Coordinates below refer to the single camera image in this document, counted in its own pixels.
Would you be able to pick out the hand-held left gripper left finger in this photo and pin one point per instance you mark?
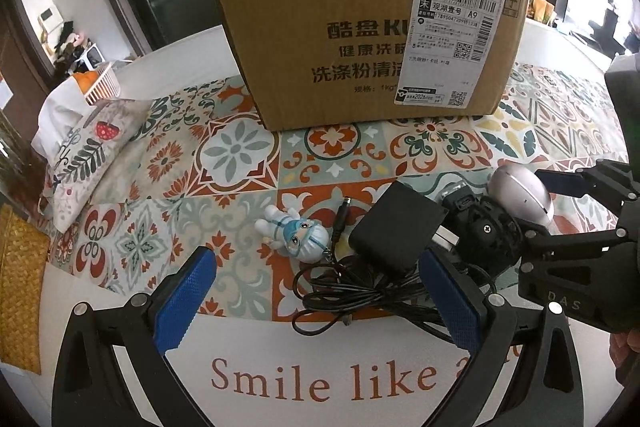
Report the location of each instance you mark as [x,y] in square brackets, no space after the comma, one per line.
[182,302]

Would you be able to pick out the yellow woven box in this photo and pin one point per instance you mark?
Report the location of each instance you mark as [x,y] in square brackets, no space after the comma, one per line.
[22,287]

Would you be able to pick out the yellow ornaments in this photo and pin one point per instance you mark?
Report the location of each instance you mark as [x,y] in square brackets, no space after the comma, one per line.
[544,11]

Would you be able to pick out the brown cardboard box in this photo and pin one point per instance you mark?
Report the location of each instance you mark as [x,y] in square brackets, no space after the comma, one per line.
[350,57]

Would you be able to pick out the white plastic fruit basket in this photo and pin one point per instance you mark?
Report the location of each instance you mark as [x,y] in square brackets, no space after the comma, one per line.
[102,84]

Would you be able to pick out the orange fruit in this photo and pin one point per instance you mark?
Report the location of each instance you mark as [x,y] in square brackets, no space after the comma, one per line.
[86,78]

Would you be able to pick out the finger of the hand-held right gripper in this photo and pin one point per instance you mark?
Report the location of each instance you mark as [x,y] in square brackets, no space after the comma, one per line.
[575,243]
[560,182]

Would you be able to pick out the white shoe rack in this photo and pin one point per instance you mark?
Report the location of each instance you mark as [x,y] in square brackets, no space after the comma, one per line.
[87,57]

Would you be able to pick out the floral fabric tissue cover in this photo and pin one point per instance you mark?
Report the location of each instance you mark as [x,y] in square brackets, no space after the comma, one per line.
[95,147]

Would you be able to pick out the black round gadget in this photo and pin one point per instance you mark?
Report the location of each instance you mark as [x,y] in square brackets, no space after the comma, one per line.
[487,229]

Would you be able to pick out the patterned tile-print table runner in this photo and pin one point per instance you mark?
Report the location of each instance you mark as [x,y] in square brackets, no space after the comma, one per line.
[225,167]

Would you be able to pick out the silver egg-shaped gadget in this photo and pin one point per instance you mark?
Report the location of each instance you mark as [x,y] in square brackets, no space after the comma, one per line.
[520,192]

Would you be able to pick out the white television stand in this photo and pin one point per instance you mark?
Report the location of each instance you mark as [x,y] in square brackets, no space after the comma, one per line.
[575,42]

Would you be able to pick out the person's right hand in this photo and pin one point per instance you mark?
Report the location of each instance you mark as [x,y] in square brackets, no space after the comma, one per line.
[625,352]

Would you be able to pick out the small white blue figurine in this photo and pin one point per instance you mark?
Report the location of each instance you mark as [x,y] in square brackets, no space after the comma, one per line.
[297,234]

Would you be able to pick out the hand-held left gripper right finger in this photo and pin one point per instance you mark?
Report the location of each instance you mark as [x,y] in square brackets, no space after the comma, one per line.
[447,302]

